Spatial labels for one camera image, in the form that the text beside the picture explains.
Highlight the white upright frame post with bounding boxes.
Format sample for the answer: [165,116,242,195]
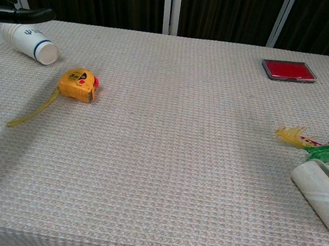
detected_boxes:
[159,0,182,37]

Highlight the white lint roller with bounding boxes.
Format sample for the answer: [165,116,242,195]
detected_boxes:
[283,156,329,235]

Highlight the yellow tape measure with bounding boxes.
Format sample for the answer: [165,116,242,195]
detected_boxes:
[6,59,102,138]

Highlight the waffle weave tablecloth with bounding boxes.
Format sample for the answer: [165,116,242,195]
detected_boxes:
[0,11,329,246]

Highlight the red ink pad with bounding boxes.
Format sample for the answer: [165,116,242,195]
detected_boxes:
[259,57,319,87]

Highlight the white slanted frame post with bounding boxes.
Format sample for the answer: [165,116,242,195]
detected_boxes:
[265,0,297,51]

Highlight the stacked white paper cups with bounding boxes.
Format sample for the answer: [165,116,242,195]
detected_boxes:
[0,20,63,67]

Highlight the colourful feather shuttlecock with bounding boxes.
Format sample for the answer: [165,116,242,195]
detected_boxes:
[271,123,329,166]

